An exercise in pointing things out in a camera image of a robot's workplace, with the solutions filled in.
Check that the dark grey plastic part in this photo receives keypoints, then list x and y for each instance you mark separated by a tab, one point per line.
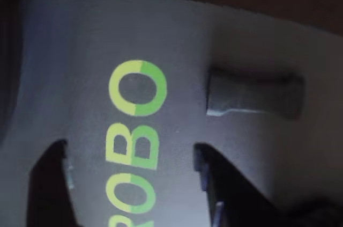
254	95

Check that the grey WOWROBO mat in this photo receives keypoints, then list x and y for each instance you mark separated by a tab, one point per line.
187	50

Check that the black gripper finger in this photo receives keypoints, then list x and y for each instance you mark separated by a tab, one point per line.
51	189
235	200

